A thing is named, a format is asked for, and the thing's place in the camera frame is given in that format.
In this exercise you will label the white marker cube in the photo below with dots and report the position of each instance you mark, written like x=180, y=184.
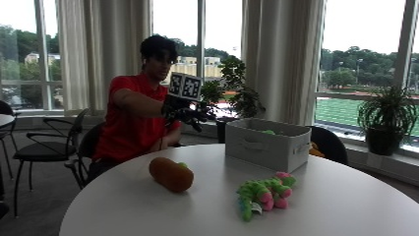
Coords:
x=185, y=86

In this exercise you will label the tall leafy potted plant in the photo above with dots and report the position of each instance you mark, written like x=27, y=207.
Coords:
x=236, y=88

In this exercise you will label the grey fabric storage bin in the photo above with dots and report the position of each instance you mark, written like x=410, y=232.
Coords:
x=266, y=144

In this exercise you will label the the person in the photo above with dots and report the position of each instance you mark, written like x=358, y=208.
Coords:
x=127, y=131

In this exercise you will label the orange carrot plush toy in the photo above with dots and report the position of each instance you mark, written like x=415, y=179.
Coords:
x=170, y=174

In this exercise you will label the beige curtain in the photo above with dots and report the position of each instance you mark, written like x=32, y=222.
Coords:
x=284, y=59
x=104, y=49

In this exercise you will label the green pink dragon plush toy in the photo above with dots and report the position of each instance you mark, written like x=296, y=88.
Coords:
x=265, y=194

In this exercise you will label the black rounded chair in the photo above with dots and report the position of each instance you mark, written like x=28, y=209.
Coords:
x=329, y=144

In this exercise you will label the black chair with armrests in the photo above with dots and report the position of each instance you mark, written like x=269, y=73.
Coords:
x=48, y=147

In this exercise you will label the spiky potted plant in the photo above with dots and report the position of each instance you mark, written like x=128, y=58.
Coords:
x=386, y=118

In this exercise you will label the round white side table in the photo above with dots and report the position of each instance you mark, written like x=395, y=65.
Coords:
x=6, y=120

